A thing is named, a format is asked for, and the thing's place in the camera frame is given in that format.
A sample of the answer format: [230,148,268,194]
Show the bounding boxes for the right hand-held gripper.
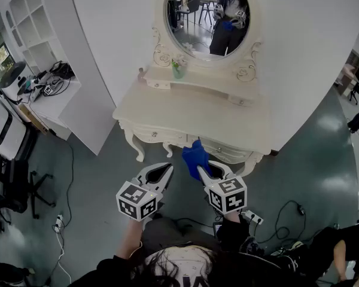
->
[196,160,248,215]

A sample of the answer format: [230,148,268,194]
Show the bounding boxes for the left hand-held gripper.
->
[115,162,175,222]

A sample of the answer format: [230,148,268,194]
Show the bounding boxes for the blue cloth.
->
[181,139,213,181]

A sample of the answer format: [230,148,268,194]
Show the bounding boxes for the person's right forearm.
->
[217,211,252,251]

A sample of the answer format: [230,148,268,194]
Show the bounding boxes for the person's left forearm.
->
[115,218,144,261]

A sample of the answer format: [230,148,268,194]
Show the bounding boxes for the cream dressing table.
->
[112,63,272,176]

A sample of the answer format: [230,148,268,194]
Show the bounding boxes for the person's legs in black trousers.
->
[142,216,219,251]

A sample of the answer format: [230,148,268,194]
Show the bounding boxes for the person's white patterned top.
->
[146,246,213,287]

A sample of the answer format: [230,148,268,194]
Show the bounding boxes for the pink flowers in green vase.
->
[171,52,188,80]

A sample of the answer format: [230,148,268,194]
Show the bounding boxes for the black office chair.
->
[0,151,56,221]

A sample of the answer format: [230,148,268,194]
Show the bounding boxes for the white docking station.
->
[0,97,28,161]

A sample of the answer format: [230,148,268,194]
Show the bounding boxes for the distant office desks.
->
[334,49,359,104]

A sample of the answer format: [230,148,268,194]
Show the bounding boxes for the white cylindrical appliance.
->
[0,61,28,106]

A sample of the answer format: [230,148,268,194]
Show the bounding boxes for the white shelf cabinet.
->
[0,0,117,157]

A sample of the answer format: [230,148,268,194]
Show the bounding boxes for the black cable with adapter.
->
[266,200,308,245]

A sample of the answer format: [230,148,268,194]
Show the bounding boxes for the oval mirror with cream frame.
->
[151,0,263,83]

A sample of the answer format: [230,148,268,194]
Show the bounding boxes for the spare gripper with cables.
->
[29,60,75,103]

